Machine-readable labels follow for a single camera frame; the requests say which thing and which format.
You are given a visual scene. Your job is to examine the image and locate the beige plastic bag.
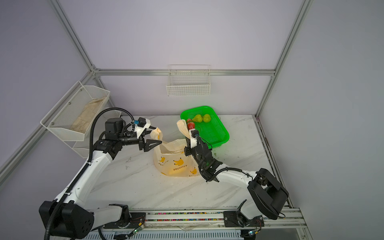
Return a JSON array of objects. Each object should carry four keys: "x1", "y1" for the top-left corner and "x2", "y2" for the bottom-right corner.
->
[{"x1": 153, "y1": 139, "x2": 200, "y2": 177}]

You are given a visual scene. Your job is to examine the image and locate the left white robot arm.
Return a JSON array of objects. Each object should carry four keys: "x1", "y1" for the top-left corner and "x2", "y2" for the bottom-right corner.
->
[{"x1": 39, "y1": 118, "x2": 162, "y2": 240}]

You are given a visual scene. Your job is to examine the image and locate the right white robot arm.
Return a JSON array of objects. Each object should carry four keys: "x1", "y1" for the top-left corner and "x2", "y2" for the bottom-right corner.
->
[{"x1": 185, "y1": 138, "x2": 289, "y2": 227}]

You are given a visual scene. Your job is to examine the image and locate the red fake strawberry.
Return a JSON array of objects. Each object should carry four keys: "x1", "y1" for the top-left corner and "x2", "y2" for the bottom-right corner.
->
[{"x1": 187, "y1": 119, "x2": 195, "y2": 130}]

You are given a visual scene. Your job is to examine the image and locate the green fake pear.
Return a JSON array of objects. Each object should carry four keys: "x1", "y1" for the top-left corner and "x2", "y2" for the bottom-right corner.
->
[{"x1": 192, "y1": 114, "x2": 203, "y2": 123}]

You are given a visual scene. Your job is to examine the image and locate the green fake round fruit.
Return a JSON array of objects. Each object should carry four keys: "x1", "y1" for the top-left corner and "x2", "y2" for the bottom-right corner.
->
[{"x1": 203, "y1": 114, "x2": 212, "y2": 123}]

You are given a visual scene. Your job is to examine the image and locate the green plastic basket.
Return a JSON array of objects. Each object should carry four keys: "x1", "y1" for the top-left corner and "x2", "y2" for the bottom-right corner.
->
[{"x1": 180, "y1": 106, "x2": 230, "y2": 148}]

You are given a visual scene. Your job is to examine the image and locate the lower white mesh shelf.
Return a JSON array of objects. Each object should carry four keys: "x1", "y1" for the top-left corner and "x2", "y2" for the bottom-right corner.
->
[{"x1": 71, "y1": 107, "x2": 122, "y2": 159}]

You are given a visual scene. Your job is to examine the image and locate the white mesh shelf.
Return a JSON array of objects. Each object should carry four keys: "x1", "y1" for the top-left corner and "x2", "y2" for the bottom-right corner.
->
[
  {"x1": 71, "y1": 107, "x2": 122, "y2": 159},
  {"x1": 40, "y1": 82, "x2": 110, "y2": 142}
]

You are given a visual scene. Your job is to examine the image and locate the folded beige bags in shelf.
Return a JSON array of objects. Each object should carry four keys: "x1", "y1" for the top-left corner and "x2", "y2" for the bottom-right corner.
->
[{"x1": 70, "y1": 97, "x2": 106, "y2": 134}]

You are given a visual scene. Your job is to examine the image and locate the upper white mesh shelf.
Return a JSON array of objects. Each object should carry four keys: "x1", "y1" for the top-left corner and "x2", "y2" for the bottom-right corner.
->
[{"x1": 40, "y1": 82, "x2": 110, "y2": 142}]

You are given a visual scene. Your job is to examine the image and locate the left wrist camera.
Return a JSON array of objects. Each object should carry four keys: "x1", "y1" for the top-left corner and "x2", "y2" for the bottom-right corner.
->
[{"x1": 132, "y1": 117, "x2": 151, "y2": 139}]

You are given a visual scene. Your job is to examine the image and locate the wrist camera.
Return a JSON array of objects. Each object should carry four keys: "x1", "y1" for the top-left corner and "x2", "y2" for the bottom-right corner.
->
[
  {"x1": 189, "y1": 129, "x2": 200, "y2": 149},
  {"x1": 132, "y1": 117, "x2": 151, "y2": 139}
]

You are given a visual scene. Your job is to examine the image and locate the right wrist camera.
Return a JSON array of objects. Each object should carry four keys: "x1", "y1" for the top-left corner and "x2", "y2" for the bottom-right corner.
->
[{"x1": 189, "y1": 129, "x2": 200, "y2": 149}]

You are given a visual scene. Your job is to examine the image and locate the white wire wall basket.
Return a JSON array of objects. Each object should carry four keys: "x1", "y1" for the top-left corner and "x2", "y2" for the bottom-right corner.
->
[{"x1": 166, "y1": 65, "x2": 211, "y2": 97}]

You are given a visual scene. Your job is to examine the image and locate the left black corrugated cable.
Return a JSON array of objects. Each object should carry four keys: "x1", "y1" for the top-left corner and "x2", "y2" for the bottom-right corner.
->
[{"x1": 43, "y1": 107, "x2": 136, "y2": 240}]

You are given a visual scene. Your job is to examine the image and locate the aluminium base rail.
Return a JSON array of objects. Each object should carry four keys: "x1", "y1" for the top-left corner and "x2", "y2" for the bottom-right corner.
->
[{"x1": 85, "y1": 208, "x2": 313, "y2": 240}]

